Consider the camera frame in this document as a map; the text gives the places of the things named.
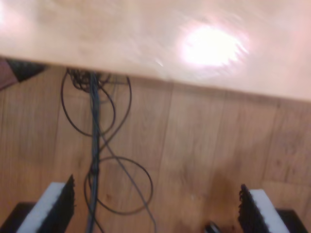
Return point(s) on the small black floor object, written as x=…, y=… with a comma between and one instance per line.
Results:
x=212, y=228

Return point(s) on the dark object under bench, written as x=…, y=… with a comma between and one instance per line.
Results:
x=24, y=70

